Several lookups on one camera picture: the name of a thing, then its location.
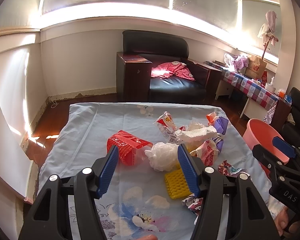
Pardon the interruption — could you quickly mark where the red patterned cloth on armchair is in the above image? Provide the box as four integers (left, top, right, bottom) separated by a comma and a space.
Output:
151, 61, 195, 81

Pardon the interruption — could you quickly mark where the black leather armchair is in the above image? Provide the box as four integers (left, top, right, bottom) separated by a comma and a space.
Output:
116, 30, 222, 105
281, 87, 300, 148

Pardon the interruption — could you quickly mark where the purple cloth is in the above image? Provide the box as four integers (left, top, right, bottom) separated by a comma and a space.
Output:
213, 116, 229, 152

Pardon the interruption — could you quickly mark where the red plastic bag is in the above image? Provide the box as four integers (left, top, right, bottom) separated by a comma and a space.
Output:
107, 130, 153, 166

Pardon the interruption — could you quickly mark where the clear red snack wrapper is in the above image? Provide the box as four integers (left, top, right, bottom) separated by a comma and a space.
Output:
155, 111, 180, 144

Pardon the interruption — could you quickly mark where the white tissue container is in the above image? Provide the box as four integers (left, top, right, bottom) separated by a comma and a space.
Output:
265, 76, 275, 94

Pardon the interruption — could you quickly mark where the white styrofoam piece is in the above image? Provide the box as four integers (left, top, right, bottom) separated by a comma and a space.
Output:
175, 126, 218, 143

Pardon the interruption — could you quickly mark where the brown paper shopping bag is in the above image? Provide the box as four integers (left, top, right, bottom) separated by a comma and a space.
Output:
245, 54, 267, 80

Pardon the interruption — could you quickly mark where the light blue floral tablecloth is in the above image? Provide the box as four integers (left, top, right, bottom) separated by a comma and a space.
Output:
37, 102, 287, 240

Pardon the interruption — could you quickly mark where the yellow foam fruit net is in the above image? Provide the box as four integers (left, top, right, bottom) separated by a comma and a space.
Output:
164, 168, 191, 199

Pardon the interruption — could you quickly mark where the pink plastic trash bucket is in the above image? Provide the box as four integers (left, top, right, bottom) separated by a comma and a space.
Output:
243, 119, 289, 164

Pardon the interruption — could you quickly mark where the checkered red blue tablecloth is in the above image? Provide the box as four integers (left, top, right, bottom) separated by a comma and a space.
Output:
205, 61, 281, 125

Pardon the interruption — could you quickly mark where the white foam net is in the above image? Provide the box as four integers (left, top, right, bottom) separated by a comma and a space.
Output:
186, 121, 205, 131

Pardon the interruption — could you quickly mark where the person's right hand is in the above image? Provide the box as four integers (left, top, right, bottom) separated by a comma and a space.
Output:
274, 206, 300, 236

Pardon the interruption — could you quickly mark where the white plastic bag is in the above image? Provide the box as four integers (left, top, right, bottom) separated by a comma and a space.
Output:
145, 142, 179, 172

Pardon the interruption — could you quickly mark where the red white small wrapper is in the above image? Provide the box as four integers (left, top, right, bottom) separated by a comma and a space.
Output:
190, 140, 219, 166

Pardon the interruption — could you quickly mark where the maroon white wrapper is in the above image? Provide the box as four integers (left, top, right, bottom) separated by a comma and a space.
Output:
181, 193, 203, 216

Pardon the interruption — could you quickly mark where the orange white wrapper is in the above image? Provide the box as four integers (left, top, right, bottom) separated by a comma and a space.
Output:
206, 112, 219, 126

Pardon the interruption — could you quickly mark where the orange small box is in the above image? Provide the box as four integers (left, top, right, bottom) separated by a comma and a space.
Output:
277, 89, 286, 98

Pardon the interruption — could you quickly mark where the coat stand with clothes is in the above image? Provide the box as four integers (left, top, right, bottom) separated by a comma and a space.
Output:
257, 10, 279, 60

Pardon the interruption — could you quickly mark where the pink checkered cloth bundle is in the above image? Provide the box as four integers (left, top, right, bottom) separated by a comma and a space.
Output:
233, 54, 249, 75

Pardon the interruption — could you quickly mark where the red small gift bag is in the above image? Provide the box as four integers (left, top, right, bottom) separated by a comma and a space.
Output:
261, 71, 268, 83

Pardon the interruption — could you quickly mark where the white side table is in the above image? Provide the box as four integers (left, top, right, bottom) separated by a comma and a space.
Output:
214, 80, 267, 120

